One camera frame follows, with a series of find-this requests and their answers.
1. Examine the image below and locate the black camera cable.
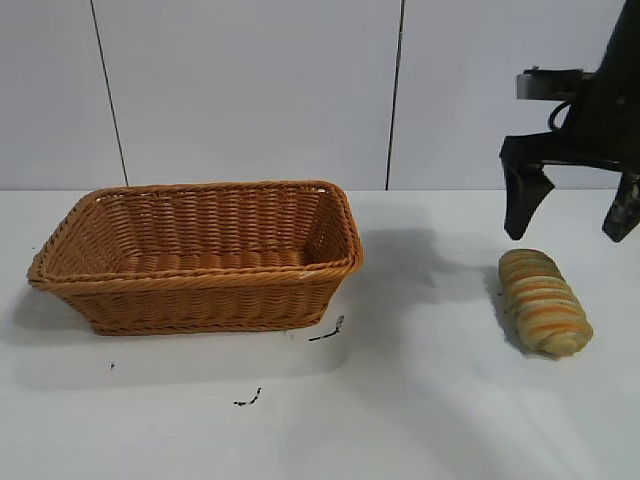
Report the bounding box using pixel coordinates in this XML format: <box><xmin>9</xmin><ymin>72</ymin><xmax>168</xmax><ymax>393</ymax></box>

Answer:
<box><xmin>548</xmin><ymin>100</ymin><xmax>577</xmax><ymax>133</ymax></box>

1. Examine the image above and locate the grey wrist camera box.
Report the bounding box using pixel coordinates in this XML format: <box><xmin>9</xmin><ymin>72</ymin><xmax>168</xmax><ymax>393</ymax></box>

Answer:
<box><xmin>515</xmin><ymin>65</ymin><xmax>599</xmax><ymax>102</ymax></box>

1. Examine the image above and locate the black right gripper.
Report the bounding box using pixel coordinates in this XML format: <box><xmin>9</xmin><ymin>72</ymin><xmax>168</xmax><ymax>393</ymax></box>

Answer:
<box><xmin>500</xmin><ymin>0</ymin><xmax>640</xmax><ymax>244</ymax></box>

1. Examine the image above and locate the brown woven wicker basket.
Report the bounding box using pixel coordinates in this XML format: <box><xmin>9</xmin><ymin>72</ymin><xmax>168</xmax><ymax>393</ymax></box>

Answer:
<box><xmin>27</xmin><ymin>179</ymin><xmax>366</xmax><ymax>337</ymax></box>

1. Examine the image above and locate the long striped bread loaf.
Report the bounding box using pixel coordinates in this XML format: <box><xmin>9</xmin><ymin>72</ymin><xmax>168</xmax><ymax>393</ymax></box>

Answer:
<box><xmin>497</xmin><ymin>248</ymin><xmax>594</xmax><ymax>360</ymax></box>

